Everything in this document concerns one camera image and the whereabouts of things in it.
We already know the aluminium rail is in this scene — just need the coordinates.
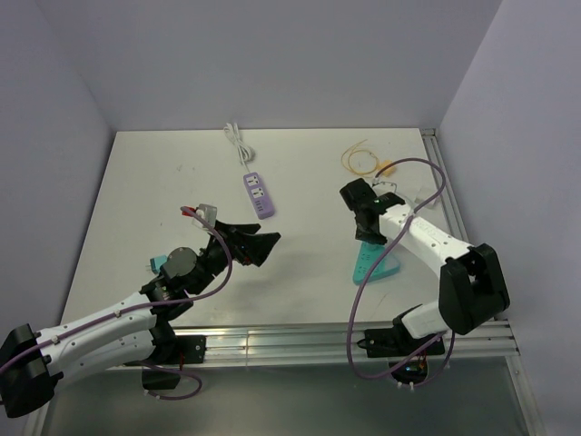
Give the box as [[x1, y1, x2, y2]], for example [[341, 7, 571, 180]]
[[419, 129, 469, 242], [108, 320, 518, 372]]

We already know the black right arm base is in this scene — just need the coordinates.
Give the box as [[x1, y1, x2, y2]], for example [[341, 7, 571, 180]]
[[357, 327, 445, 384]]

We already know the small teal charger plug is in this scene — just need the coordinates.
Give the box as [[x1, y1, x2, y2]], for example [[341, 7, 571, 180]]
[[146, 255, 167, 274]]

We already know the purple power strip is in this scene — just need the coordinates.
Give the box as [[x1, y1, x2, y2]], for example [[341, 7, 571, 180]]
[[243, 173, 275, 220]]

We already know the aluminium right rail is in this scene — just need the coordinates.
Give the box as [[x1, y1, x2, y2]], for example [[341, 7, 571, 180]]
[[419, 129, 469, 242]]

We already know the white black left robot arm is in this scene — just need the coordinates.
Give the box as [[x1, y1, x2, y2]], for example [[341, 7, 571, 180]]
[[1, 222, 281, 419]]

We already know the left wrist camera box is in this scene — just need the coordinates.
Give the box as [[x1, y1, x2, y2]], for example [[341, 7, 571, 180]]
[[181, 203, 217, 229]]

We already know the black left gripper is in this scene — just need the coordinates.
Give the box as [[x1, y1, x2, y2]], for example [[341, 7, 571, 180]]
[[191, 219, 280, 294]]

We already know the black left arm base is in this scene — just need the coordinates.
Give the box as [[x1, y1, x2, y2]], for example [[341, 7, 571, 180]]
[[141, 334, 207, 401]]

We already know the small white block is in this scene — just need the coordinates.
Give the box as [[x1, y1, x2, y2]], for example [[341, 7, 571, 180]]
[[414, 184, 440, 209]]

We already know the white coiled power cord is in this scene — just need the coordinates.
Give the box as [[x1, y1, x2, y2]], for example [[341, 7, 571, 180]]
[[222, 123, 258, 174]]

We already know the aluminium front rail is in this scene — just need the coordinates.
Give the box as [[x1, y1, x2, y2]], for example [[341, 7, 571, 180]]
[[108, 320, 518, 372]]

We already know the teal triangular power strip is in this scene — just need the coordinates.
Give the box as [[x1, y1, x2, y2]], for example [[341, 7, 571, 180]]
[[351, 242, 401, 286]]

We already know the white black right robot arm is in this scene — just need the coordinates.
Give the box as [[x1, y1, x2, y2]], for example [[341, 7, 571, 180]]
[[340, 178, 510, 354]]

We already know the yellow thin cable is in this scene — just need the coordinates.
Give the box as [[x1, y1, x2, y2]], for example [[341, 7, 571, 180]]
[[340, 138, 385, 176]]

